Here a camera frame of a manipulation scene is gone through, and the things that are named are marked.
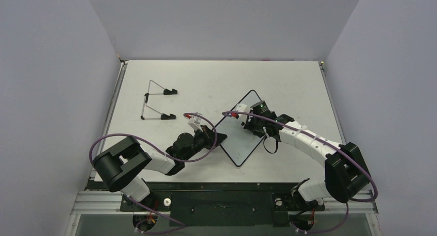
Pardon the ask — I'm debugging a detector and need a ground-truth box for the aluminium frame rail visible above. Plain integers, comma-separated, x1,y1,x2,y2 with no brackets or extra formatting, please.
87,60,130,181

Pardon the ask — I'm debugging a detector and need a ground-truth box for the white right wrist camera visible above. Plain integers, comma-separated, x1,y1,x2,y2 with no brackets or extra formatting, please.
231,103,250,121

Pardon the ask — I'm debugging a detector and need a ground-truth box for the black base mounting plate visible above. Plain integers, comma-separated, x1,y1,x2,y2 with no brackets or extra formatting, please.
85,181,345,228

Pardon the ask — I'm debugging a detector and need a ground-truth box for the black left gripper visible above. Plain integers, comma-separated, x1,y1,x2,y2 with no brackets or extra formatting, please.
182,125,227,162

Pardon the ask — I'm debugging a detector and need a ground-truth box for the black framed small whiteboard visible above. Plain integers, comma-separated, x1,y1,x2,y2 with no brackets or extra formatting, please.
214,89,274,167

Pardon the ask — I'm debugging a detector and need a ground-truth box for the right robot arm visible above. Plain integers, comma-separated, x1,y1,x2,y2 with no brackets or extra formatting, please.
236,100,370,209

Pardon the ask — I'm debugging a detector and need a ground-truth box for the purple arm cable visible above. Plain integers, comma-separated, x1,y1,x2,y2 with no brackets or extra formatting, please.
222,111,379,234
89,112,219,235

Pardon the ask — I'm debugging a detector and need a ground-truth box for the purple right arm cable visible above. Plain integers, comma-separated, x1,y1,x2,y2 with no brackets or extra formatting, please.
222,111,379,234

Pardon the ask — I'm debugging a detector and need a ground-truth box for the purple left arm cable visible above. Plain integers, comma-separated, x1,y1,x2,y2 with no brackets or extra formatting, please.
89,112,219,235

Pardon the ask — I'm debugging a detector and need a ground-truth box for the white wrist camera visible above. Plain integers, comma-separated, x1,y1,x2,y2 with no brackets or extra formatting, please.
183,112,202,131
231,103,250,121

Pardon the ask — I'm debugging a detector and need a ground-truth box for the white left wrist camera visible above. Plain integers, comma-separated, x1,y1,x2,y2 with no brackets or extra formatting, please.
183,112,202,131

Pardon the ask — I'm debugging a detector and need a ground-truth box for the wire whiteboard stand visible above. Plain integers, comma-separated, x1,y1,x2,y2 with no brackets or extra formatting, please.
140,79,179,121

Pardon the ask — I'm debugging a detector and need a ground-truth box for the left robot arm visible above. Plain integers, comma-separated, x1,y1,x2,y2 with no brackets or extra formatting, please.
91,125,227,210

